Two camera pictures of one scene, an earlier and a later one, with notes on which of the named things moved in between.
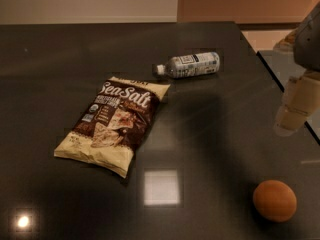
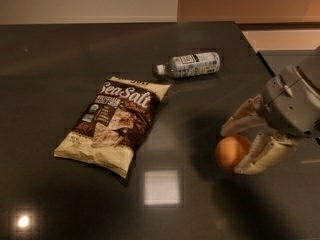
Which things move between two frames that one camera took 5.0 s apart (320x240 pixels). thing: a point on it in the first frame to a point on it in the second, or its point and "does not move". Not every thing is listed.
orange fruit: (274, 200) to (231, 150)
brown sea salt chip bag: (114, 126) does not move
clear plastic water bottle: (191, 64) does not move
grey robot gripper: (308, 44) to (290, 104)
